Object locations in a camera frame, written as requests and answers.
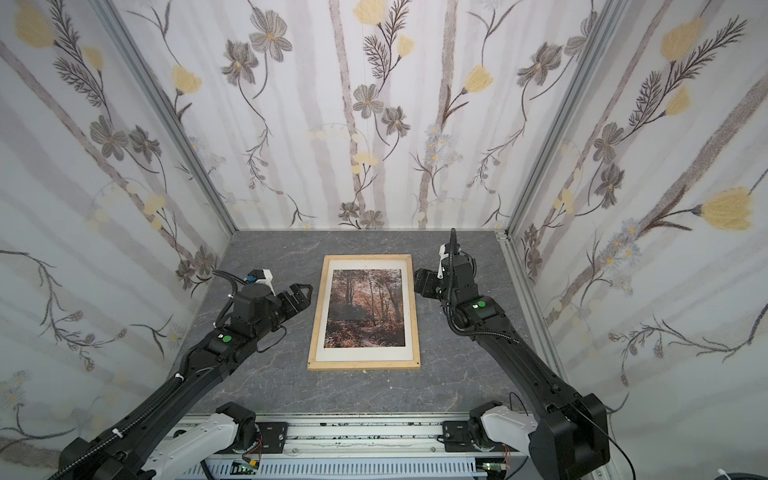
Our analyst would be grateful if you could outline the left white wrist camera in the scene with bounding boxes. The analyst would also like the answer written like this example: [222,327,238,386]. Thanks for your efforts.
[244,269,275,293]

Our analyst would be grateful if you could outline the white mat photo sheet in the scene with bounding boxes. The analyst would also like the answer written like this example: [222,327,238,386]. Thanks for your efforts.
[314,259,415,363]

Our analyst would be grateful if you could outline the right corner aluminium post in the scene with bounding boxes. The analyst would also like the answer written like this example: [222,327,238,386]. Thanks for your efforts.
[504,0,630,237]

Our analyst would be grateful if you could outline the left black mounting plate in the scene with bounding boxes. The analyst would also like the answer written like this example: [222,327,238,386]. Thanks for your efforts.
[256,421,288,454]

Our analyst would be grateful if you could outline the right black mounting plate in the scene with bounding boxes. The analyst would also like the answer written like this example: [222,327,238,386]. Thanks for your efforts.
[439,420,479,453]

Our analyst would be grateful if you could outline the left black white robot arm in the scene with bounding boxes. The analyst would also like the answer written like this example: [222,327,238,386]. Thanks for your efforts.
[51,282,313,479]

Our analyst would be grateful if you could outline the white slotted cable duct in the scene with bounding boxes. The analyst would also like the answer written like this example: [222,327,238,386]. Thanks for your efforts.
[207,458,488,479]

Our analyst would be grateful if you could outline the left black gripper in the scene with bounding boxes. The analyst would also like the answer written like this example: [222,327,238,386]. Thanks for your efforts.
[251,283,314,343]

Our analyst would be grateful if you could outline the corner aluminium post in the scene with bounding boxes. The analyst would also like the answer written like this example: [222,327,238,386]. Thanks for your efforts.
[89,0,238,237]
[504,0,630,237]

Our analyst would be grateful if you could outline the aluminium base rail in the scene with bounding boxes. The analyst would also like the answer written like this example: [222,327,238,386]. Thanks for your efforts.
[113,412,607,463]

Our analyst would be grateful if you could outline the wooden picture frame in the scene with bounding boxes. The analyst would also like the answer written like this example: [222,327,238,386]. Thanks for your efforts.
[307,253,422,371]

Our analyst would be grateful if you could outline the right black cable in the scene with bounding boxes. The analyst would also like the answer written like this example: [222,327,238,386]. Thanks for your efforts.
[569,407,637,480]

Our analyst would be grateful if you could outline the small green circuit board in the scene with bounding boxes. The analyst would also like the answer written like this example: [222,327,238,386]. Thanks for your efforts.
[230,460,260,475]

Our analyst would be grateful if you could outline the left black corrugated cable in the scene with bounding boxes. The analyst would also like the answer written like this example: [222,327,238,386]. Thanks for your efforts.
[47,371,187,480]

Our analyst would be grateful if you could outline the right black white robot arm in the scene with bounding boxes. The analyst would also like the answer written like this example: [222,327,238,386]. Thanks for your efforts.
[414,244,611,479]

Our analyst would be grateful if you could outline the black mounting plate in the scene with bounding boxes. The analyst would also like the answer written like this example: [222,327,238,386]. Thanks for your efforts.
[256,421,288,454]
[439,420,479,453]

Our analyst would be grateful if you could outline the white photo paper sheet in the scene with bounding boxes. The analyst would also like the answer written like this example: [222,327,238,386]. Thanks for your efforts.
[323,269,406,348]

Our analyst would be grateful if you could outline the left corner aluminium post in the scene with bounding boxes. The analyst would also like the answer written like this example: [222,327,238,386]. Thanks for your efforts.
[89,0,238,237]

